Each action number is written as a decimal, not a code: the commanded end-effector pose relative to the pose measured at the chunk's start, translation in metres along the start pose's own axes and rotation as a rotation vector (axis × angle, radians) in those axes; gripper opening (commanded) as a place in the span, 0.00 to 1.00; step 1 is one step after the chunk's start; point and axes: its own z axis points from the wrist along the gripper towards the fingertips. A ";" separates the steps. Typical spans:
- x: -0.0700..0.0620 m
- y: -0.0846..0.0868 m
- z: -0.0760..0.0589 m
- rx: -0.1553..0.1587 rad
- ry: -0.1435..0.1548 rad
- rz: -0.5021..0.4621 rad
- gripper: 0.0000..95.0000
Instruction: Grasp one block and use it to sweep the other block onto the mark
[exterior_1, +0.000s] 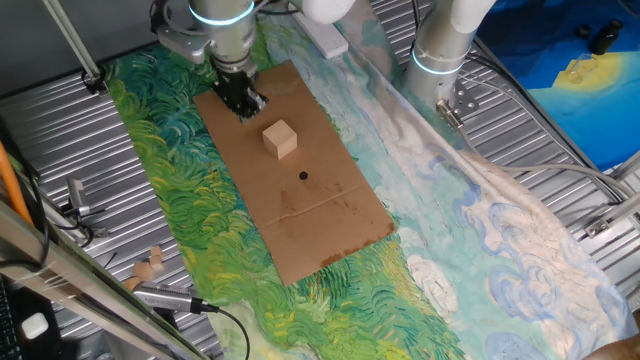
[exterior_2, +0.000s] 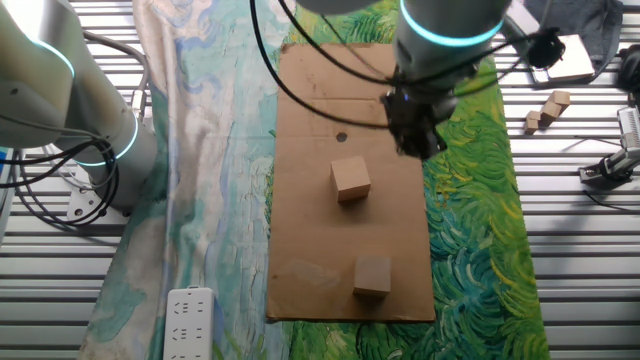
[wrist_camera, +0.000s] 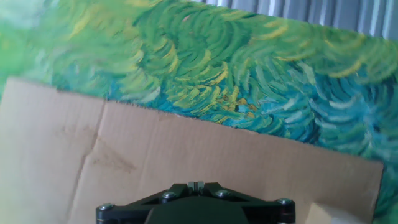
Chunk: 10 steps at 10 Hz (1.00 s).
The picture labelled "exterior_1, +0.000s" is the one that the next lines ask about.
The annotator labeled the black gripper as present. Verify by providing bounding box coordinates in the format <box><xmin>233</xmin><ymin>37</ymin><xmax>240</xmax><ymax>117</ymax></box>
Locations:
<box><xmin>213</xmin><ymin>67</ymin><xmax>269</xmax><ymax>123</ymax></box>

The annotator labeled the large pale wooden cube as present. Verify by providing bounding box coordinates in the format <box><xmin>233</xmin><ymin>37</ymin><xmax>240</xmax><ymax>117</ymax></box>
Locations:
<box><xmin>261</xmin><ymin>119</ymin><xmax>298</xmax><ymax>161</ymax></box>

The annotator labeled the white power strip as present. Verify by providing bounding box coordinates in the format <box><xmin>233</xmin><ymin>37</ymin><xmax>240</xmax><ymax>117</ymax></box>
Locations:
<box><xmin>292</xmin><ymin>10</ymin><xmax>350</xmax><ymax>60</ymax></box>

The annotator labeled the green white painted cloth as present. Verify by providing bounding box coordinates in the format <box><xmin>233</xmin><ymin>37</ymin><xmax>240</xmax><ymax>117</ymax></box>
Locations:
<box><xmin>102</xmin><ymin>0</ymin><xmax>640</xmax><ymax>360</ymax></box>

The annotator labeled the brown cardboard sheet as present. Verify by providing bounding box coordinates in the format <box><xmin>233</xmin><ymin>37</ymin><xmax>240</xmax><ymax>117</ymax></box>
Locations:
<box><xmin>192</xmin><ymin>59</ymin><xmax>397</xmax><ymax>287</ymax></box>

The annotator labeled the orange tube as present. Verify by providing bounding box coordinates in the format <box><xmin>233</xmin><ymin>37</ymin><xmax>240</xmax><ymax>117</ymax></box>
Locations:
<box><xmin>0</xmin><ymin>141</ymin><xmax>34</xmax><ymax>227</ymax></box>

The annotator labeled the small white case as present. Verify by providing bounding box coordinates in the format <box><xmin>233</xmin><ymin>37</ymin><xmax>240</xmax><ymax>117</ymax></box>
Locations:
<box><xmin>20</xmin><ymin>312</ymin><xmax>50</xmax><ymax>341</ymax></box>

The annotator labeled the blue yellow painted cloth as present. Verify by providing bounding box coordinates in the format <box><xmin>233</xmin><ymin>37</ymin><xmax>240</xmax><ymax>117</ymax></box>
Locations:
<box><xmin>474</xmin><ymin>0</ymin><xmax>640</xmax><ymax>172</ymax></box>

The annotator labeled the black keyboard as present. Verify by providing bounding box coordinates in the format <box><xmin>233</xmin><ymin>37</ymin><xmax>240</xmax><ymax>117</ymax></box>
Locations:
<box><xmin>0</xmin><ymin>277</ymin><xmax>25</xmax><ymax>360</ymax></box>

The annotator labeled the clear glass beaker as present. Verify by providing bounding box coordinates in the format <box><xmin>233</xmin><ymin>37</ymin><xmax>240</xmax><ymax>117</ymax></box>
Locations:
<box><xmin>567</xmin><ymin>53</ymin><xmax>600</xmax><ymax>85</ymax></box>

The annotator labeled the black bottle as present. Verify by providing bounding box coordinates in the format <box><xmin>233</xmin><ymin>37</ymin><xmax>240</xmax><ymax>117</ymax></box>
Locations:
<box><xmin>588</xmin><ymin>19</ymin><xmax>624</xmax><ymax>56</ymax></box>

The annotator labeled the brown rounded object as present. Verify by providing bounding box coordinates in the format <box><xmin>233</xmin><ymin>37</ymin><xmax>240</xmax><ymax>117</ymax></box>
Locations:
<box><xmin>582</xmin><ymin>333</ymin><xmax>640</xmax><ymax>360</ymax></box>

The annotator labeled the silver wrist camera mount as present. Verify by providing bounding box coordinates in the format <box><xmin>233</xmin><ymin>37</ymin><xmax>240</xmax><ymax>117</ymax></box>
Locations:
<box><xmin>151</xmin><ymin>14</ymin><xmax>214</xmax><ymax>65</ymax></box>

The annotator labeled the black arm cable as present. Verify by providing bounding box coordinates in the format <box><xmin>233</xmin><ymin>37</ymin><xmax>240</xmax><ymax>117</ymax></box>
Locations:
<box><xmin>148</xmin><ymin>0</ymin><xmax>201</xmax><ymax>39</ymax></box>

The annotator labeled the aluminium frame post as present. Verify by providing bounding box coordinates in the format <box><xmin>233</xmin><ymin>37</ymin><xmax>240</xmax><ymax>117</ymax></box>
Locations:
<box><xmin>42</xmin><ymin>0</ymin><xmax>109</xmax><ymax>96</ymax></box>

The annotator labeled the small silver camera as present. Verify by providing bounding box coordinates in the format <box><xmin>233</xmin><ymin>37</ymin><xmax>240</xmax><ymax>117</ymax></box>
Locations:
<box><xmin>67</xmin><ymin>178</ymin><xmax>92</xmax><ymax>217</ymax></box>

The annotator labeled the black camera stand bracket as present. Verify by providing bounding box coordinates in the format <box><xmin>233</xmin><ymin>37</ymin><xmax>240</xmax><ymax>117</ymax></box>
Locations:
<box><xmin>42</xmin><ymin>199</ymin><xmax>110</xmax><ymax>240</ymax></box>

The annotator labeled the grey cable with metal connector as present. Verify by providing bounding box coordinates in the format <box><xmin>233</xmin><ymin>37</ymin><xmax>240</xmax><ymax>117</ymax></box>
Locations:
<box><xmin>435</xmin><ymin>98</ymin><xmax>639</xmax><ymax>201</ymax></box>

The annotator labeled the long silver camera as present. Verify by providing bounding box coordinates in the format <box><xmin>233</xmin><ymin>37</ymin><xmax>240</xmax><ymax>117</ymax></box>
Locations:
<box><xmin>132</xmin><ymin>280</ymin><xmax>220</xmax><ymax>315</ymax></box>

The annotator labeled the black camera cable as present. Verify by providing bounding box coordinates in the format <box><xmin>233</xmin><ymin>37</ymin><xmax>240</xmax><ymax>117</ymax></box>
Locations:
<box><xmin>214</xmin><ymin>305</ymin><xmax>251</xmax><ymax>360</ymax></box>

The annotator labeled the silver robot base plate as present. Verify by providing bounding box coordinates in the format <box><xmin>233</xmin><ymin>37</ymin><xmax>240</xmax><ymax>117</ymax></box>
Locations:
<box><xmin>437</xmin><ymin>79</ymin><xmax>480</xmax><ymax>119</ymax></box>

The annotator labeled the aluminium frame beam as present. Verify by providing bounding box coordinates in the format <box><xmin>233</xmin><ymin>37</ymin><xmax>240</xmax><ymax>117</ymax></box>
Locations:
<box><xmin>0</xmin><ymin>199</ymin><xmax>211</xmax><ymax>360</ymax></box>

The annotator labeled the aluminium corner bracket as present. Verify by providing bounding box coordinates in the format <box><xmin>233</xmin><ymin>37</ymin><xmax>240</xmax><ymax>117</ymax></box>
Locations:
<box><xmin>583</xmin><ymin>192</ymin><xmax>640</xmax><ymax>240</ymax></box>

